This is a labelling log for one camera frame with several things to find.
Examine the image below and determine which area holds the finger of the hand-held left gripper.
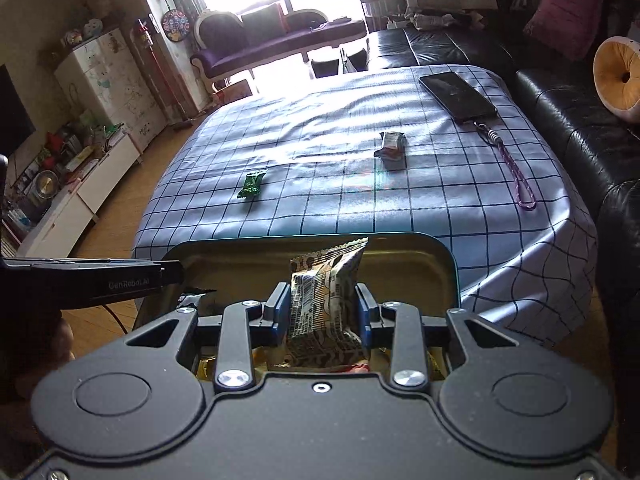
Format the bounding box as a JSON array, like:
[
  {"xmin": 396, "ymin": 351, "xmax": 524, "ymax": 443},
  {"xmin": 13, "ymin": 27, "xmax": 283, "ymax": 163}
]
[{"xmin": 0, "ymin": 257, "xmax": 184, "ymax": 287}]

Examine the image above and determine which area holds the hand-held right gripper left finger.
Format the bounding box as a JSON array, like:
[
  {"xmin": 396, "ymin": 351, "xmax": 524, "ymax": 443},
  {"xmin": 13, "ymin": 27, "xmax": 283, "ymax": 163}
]
[{"xmin": 107, "ymin": 282, "xmax": 292, "ymax": 394}]

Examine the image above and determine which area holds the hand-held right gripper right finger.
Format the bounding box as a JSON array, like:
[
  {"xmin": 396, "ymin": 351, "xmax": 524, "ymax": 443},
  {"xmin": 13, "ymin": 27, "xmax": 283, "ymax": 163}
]
[{"xmin": 354, "ymin": 283, "xmax": 522, "ymax": 392}]

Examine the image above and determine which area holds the brown patterned snack packet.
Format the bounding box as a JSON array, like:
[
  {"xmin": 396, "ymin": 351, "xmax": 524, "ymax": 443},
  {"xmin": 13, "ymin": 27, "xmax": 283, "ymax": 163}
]
[{"xmin": 286, "ymin": 237, "xmax": 370, "ymax": 374}]

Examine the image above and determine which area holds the green metal tin box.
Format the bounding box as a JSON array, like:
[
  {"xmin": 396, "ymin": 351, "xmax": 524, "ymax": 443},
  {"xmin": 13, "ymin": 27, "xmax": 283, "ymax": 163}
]
[{"xmin": 134, "ymin": 232, "xmax": 461, "ymax": 379}]

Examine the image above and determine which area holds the white low cabinet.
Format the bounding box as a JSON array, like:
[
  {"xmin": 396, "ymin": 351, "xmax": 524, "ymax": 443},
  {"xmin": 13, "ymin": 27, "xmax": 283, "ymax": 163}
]
[{"xmin": 17, "ymin": 132, "xmax": 144, "ymax": 259}]

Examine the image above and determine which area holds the small green snack packet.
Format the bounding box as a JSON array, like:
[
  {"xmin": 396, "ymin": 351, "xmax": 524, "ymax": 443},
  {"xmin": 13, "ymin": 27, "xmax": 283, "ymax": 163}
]
[{"xmin": 236, "ymin": 171, "xmax": 266, "ymax": 200}]

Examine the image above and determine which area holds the pile of toys and books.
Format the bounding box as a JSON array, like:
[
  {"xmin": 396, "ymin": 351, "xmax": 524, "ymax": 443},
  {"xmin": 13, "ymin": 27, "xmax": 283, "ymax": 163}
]
[{"xmin": 12, "ymin": 112, "xmax": 128, "ymax": 196}]

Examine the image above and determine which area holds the white and orange snack packet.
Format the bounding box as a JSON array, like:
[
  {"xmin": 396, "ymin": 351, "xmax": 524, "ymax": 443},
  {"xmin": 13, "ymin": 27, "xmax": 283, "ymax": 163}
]
[{"xmin": 374, "ymin": 130, "xmax": 407, "ymax": 161}]

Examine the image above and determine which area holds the brown paper gift bag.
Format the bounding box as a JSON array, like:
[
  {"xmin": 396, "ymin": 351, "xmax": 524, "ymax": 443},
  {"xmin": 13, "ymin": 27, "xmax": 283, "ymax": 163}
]
[{"xmin": 211, "ymin": 79, "xmax": 253, "ymax": 107}]

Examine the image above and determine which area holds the white cartoon cabinet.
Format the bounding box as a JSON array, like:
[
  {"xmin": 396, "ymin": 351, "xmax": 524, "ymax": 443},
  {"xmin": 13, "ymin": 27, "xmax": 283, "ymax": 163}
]
[{"xmin": 54, "ymin": 27, "xmax": 168, "ymax": 153}]

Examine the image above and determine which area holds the black television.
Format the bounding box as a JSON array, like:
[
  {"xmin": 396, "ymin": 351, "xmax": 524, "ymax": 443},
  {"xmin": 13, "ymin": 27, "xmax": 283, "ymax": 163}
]
[{"xmin": 0, "ymin": 62, "xmax": 37, "ymax": 152}]

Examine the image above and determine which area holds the red stick vacuum cleaner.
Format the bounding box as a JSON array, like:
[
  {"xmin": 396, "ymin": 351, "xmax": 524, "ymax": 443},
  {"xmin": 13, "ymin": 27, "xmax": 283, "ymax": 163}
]
[{"xmin": 137, "ymin": 17, "xmax": 193, "ymax": 129}]

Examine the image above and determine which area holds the black smartphone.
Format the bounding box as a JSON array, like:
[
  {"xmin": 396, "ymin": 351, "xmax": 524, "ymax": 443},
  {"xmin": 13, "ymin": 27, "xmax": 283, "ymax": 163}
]
[{"xmin": 419, "ymin": 71, "xmax": 499, "ymax": 123}]

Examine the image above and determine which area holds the purple chaise lounge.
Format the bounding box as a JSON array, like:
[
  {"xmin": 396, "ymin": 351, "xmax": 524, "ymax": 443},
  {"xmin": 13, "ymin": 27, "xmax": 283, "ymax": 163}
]
[{"xmin": 190, "ymin": 7, "xmax": 368, "ymax": 92}]

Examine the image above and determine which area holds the black leather stool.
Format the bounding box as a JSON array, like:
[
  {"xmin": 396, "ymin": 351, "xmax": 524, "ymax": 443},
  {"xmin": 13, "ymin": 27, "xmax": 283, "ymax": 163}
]
[
  {"xmin": 311, "ymin": 57, "xmax": 342, "ymax": 79},
  {"xmin": 347, "ymin": 47, "xmax": 372, "ymax": 74}
]

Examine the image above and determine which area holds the round colourful dartboard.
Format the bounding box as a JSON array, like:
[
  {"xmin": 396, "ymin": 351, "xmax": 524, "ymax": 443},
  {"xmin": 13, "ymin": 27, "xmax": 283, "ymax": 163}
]
[{"xmin": 161, "ymin": 9, "xmax": 192, "ymax": 41}]

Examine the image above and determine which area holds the dark green cushion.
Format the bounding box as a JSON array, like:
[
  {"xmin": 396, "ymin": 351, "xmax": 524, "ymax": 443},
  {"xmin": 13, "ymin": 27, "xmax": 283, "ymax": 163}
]
[{"xmin": 241, "ymin": 4, "xmax": 286, "ymax": 44}]

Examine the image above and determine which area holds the black leather sofa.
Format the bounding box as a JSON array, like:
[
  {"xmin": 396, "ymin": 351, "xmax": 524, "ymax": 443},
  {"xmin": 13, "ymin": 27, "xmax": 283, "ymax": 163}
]
[{"xmin": 367, "ymin": 0, "xmax": 640, "ymax": 466}]

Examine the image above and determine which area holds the crumpled checked cloth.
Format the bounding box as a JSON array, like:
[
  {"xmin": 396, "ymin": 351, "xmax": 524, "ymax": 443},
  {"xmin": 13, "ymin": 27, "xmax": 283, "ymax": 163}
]
[{"xmin": 405, "ymin": 7, "xmax": 481, "ymax": 32}]

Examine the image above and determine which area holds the round orange plush cushion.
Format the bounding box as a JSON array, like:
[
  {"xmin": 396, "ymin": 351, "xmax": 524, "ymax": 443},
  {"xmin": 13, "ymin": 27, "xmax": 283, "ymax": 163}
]
[{"xmin": 593, "ymin": 36, "xmax": 640, "ymax": 125}]

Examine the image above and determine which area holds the pink cushion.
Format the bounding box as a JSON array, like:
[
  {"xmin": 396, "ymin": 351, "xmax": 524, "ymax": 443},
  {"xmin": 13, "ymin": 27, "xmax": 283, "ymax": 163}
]
[{"xmin": 523, "ymin": 0, "xmax": 608, "ymax": 61}]

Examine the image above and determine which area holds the black cable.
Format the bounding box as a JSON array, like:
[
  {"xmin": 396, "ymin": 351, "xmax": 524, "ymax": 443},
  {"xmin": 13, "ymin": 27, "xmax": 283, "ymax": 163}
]
[{"xmin": 102, "ymin": 304, "xmax": 132, "ymax": 334}]

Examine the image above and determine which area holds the purple braided lanyard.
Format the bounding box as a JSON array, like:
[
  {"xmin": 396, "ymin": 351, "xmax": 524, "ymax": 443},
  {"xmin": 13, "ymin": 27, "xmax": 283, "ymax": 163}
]
[{"xmin": 472, "ymin": 121, "xmax": 537, "ymax": 210}]

